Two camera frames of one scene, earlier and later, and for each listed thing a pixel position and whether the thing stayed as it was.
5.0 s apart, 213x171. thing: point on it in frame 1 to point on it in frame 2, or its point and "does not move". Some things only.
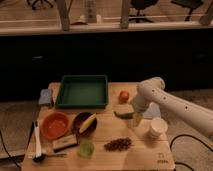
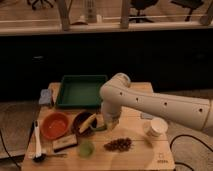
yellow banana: x=89 y=121 does not move
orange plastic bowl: x=55 y=125 does not move
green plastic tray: x=83 y=91 does not move
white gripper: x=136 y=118 to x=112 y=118
